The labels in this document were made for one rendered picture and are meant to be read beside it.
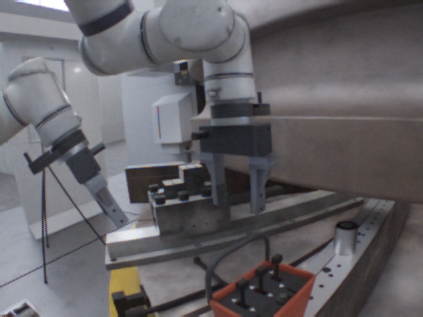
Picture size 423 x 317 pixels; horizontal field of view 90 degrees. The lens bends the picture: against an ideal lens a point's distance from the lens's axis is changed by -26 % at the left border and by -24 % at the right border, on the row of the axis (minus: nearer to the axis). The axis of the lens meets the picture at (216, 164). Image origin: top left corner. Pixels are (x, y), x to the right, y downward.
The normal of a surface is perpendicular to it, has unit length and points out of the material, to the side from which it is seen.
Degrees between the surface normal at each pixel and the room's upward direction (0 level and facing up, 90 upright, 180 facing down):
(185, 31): 92
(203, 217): 90
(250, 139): 90
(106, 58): 134
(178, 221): 90
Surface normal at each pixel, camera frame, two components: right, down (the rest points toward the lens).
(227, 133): -0.72, 0.18
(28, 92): 0.33, 0.15
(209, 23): -0.18, 0.27
